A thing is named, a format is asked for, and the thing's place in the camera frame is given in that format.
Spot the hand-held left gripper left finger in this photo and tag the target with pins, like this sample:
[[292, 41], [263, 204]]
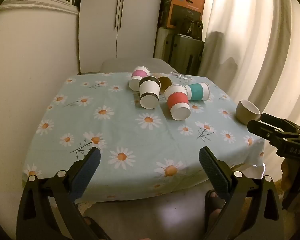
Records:
[[88, 170]]

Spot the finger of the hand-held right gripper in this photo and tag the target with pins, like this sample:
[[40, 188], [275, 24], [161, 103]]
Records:
[[265, 131], [277, 122]]

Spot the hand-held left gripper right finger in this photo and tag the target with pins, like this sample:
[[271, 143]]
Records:
[[211, 170]]

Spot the red banded paper cup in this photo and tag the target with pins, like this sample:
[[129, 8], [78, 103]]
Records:
[[177, 101]]

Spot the teal banded paper cup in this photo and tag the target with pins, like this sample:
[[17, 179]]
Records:
[[197, 91]]

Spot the brown kraft paper cup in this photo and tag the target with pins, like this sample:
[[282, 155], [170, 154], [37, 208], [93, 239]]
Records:
[[165, 82]]

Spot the black banded paper cup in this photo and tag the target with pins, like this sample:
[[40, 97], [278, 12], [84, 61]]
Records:
[[148, 90]]

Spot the pink banded paper cup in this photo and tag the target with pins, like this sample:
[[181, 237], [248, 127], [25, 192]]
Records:
[[140, 73]]

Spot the person's right hand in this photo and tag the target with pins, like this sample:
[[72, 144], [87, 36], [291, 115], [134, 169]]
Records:
[[289, 175]]

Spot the beige ceramic mug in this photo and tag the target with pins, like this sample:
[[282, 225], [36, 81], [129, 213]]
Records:
[[243, 115]]

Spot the person's foot in black sandal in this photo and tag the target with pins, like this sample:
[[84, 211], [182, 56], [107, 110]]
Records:
[[215, 205]]

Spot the blue daisy print tablecloth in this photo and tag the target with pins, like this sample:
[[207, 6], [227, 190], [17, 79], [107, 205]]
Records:
[[110, 130]]

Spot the cream curtain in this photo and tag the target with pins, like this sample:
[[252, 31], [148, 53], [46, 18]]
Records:
[[252, 30]]

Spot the clear plastic wrapper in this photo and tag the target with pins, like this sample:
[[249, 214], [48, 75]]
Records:
[[179, 75]]

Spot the dark green hard case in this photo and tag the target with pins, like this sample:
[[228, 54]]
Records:
[[187, 52]]

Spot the black equipment on case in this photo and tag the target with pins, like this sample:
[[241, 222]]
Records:
[[192, 27]]

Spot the white cabinet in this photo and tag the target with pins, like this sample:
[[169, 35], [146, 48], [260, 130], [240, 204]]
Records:
[[100, 30]]

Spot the orange cardboard box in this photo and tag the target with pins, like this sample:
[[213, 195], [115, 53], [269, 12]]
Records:
[[185, 7]]

